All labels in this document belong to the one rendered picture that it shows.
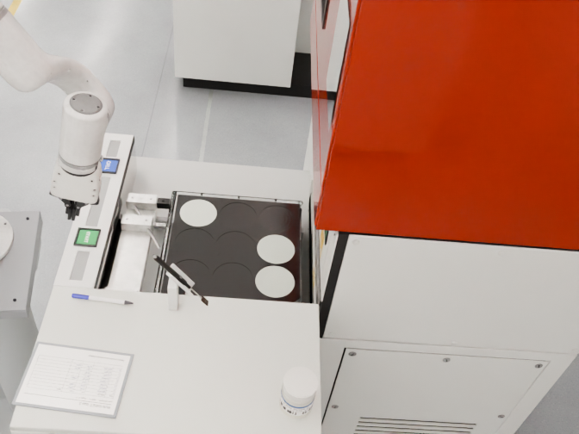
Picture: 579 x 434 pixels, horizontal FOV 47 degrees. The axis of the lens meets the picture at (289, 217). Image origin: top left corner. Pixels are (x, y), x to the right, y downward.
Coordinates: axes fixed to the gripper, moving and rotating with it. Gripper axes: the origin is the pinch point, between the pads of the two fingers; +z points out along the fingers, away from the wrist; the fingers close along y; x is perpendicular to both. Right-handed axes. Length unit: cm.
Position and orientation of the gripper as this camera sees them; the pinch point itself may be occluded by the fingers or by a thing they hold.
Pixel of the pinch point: (72, 210)
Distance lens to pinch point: 157.3
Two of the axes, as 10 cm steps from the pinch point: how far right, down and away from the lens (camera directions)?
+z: -3.1, 6.4, 7.0
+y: -9.5, -2.2, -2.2
